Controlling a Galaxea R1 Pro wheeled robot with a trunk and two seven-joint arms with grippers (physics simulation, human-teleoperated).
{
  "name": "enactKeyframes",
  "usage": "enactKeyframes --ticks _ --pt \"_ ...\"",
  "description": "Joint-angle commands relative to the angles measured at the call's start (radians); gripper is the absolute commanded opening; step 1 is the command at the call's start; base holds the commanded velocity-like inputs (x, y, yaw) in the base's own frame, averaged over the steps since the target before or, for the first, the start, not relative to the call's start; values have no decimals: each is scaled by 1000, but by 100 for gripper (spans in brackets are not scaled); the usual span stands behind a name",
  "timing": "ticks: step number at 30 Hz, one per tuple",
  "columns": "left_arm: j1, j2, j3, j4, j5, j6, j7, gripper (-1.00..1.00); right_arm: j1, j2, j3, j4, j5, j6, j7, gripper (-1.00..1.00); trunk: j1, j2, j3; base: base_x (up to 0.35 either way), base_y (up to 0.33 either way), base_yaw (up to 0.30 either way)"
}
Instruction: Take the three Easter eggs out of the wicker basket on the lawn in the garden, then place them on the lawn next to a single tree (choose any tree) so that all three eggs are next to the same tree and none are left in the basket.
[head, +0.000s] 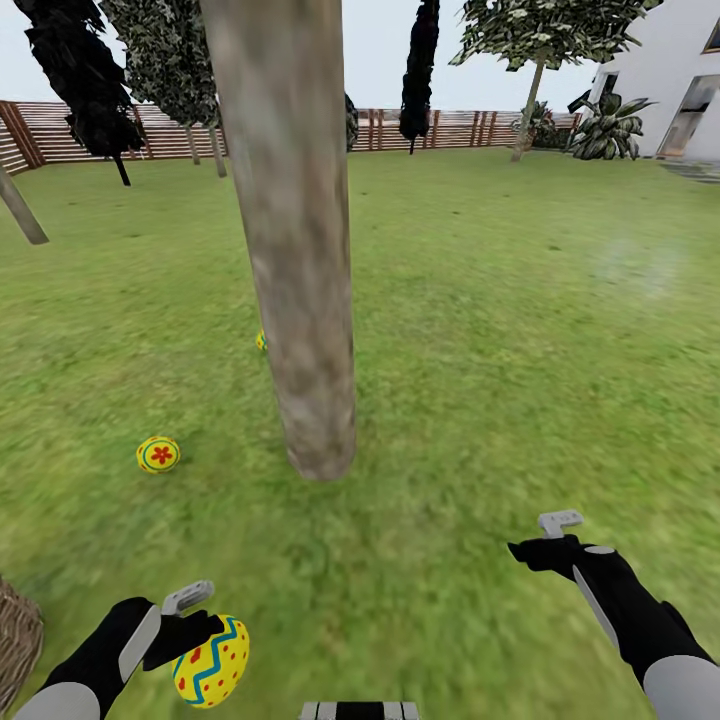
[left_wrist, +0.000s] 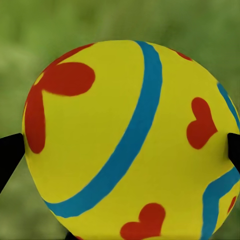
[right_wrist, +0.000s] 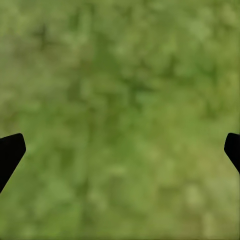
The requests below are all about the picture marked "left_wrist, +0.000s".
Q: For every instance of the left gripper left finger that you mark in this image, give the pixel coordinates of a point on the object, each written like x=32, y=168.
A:
x=12, y=149

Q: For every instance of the easter egg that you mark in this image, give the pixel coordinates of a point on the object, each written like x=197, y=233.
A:
x=128, y=140

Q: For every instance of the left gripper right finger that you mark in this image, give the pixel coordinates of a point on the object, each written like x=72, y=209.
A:
x=234, y=149

